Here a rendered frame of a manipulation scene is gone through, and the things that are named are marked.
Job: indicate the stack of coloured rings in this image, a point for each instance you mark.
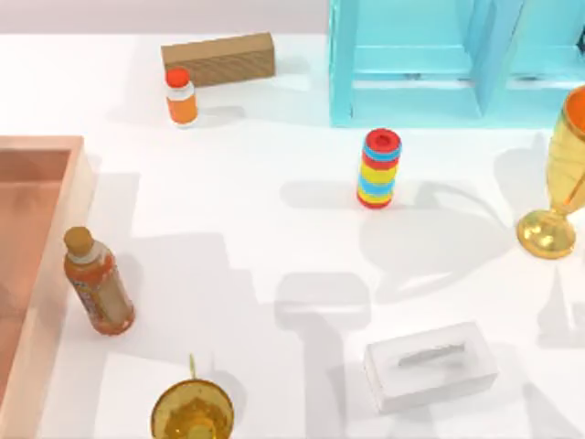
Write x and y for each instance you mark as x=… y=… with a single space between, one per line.
x=377 y=171

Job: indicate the small orange bottle red cap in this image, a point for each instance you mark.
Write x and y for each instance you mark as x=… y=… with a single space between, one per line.
x=182 y=103

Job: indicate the brown wooden block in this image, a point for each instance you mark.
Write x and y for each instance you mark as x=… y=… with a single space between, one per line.
x=219 y=59

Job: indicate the light blue rack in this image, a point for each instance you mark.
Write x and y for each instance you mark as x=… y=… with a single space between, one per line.
x=402 y=68

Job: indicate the white tissue box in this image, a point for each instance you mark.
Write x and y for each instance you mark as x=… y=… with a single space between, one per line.
x=429 y=366

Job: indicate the orange bottle with brown cap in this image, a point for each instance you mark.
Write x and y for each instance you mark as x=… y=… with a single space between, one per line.
x=98 y=288

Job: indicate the round gold trophy bowl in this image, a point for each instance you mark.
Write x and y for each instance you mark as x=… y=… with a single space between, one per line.
x=192 y=411

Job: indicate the salmon-coloured shallow box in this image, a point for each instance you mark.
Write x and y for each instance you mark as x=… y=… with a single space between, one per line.
x=27 y=238

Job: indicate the tall gold trophy cup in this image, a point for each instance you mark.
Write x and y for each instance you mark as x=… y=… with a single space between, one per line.
x=560 y=183

